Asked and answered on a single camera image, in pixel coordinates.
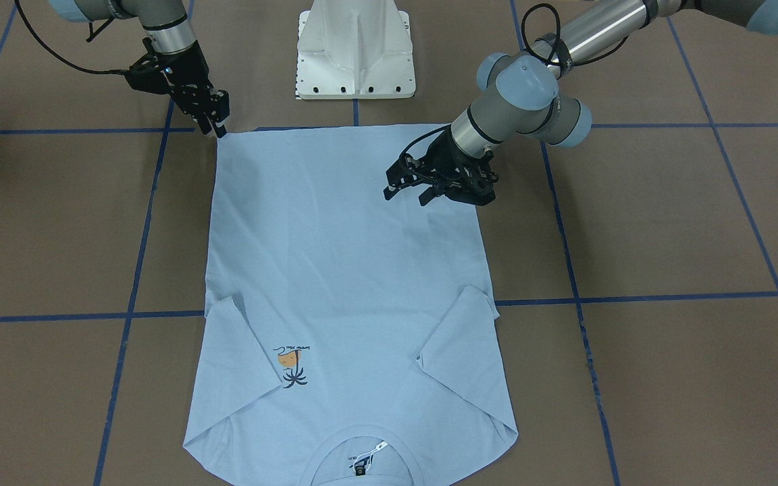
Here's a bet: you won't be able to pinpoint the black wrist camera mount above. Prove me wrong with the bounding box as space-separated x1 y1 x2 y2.
386 152 436 182
124 53 170 95

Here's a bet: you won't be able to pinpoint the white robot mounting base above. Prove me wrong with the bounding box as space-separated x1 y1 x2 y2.
294 1 417 101

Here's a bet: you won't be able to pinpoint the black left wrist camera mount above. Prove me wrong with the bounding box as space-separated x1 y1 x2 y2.
386 152 436 182

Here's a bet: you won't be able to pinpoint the black camera cable left arm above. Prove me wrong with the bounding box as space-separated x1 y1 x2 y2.
403 3 626 159

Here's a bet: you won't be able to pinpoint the black camera cable right arm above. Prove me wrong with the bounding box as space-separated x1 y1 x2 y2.
14 0 133 76

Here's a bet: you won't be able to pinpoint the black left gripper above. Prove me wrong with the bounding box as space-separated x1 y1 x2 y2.
384 128 498 207

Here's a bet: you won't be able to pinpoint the black camera cable arm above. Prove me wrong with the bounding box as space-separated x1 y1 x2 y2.
403 3 626 159
14 0 133 76

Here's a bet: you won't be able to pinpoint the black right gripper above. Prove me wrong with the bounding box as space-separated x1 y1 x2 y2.
155 41 230 139

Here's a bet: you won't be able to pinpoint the blue tape grid lines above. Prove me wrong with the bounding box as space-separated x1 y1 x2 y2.
0 1 778 485

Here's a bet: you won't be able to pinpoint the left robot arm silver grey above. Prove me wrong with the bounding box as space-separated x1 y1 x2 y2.
383 1 778 206

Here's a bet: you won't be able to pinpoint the light blue t-shirt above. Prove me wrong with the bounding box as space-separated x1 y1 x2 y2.
183 124 519 485

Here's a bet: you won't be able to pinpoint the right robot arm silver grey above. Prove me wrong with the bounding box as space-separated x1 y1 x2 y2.
49 1 230 138

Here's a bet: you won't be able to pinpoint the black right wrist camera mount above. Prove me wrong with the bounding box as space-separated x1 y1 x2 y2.
124 53 170 95

